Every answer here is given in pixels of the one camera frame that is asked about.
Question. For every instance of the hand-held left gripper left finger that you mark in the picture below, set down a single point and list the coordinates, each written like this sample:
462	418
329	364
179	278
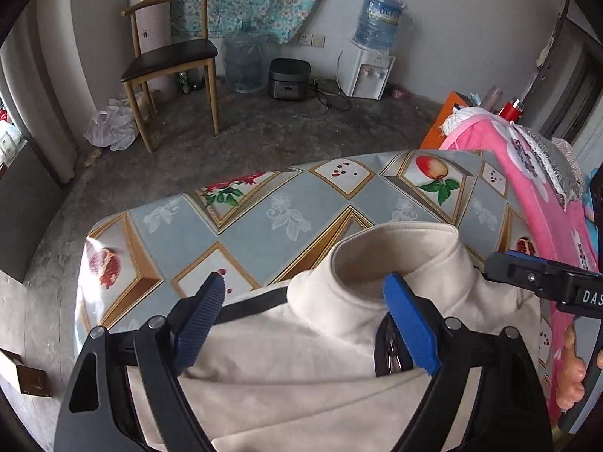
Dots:
200	320

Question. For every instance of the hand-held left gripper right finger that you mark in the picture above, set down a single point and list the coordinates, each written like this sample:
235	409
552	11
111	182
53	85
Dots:
412	325

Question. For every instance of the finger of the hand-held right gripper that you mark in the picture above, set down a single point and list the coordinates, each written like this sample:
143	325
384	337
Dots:
513	268

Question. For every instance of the cream zip jacket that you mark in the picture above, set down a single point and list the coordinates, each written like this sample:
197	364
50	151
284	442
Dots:
329	348

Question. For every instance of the person's right hand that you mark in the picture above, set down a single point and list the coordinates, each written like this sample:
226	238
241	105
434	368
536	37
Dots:
572	372

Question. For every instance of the pink floral blanket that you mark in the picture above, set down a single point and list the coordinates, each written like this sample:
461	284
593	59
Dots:
556	226

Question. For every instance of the blue plush toy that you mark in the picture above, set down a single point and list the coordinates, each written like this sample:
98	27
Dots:
594	193

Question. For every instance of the grey knitted cloth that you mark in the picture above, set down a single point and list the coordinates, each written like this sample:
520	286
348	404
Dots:
556	165

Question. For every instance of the fruit patterned tablecloth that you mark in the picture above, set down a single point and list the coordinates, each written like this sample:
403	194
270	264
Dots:
282	207

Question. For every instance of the red small container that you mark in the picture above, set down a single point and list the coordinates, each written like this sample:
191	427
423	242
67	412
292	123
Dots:
511	112

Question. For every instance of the orange box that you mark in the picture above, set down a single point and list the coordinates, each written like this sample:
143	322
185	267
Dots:
436	127

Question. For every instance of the grey cup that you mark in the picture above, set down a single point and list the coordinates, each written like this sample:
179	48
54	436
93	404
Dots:
493	99

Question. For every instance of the dark wooden door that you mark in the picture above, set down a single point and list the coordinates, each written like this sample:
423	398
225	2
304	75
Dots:
572	99

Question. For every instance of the brown cardboard box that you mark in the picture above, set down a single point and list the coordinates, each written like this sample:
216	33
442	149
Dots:
30	381

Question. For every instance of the dark grey cabinet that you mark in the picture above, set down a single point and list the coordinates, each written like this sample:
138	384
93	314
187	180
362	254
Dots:
28	216

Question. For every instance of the white plastic bag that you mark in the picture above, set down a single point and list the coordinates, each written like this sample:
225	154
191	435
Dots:
110	125

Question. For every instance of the small green bottle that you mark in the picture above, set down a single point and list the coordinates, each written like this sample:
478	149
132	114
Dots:
183	84

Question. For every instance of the white water dispenser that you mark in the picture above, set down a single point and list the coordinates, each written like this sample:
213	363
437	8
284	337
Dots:
362	75

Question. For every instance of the black rice cooker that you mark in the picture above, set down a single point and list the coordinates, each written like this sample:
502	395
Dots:
288	82

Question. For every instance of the empty clear water jug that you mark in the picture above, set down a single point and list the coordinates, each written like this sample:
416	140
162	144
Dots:
245	61

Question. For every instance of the wooden chair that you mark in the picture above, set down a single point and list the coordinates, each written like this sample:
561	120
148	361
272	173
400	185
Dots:
169	56

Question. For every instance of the grey curtain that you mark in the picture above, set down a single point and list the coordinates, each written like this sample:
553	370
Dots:
42	103

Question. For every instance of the white tall cylinder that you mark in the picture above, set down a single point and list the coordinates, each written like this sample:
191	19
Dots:
150	23

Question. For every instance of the wall socket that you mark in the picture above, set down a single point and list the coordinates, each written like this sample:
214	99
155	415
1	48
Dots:
312	40

